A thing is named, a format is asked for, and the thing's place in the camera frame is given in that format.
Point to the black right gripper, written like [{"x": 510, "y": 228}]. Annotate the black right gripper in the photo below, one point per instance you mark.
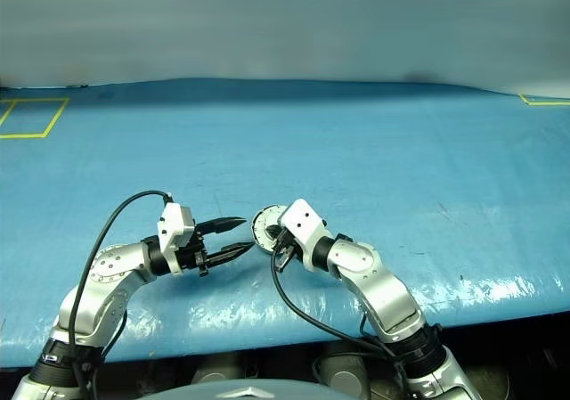
[{"x": 285, "y": 248}]

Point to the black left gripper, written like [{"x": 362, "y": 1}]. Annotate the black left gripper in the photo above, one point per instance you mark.
[{"x": 193, "y": 257}]

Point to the silver round housing lid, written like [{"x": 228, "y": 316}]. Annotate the silver round housing lid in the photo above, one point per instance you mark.
[{"x": 263, "y": 216}]

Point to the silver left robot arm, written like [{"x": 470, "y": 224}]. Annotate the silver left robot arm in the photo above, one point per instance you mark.
[{"x": 107, "y": 266}]

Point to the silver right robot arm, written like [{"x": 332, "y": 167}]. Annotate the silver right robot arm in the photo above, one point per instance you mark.
[{"x": 383, "y": 284}]

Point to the grey robot torso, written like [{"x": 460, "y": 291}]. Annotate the grey robot torso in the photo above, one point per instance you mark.
[{"x": 240, "y": 391}]

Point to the large yellow tape rectangle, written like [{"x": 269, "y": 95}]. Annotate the large yellow tape rectangle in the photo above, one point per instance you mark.
[{"x": 22, "y": 136}]

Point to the small yellow tape rectangle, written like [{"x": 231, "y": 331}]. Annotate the small yellow tape rectangle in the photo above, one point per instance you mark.
[{"x": 548, "y": 103}]

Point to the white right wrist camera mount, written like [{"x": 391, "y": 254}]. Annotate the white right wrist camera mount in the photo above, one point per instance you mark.
[{"x": 303, "y": 222}]

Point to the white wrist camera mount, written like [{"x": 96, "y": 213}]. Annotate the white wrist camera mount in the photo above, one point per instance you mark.
[
  {"x": 176, "y": 222},
  {"x": 303, "y": 222}
]

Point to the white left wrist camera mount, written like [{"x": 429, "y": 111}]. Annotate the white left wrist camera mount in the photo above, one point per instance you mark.
[{"x": 176, "y": 222}]

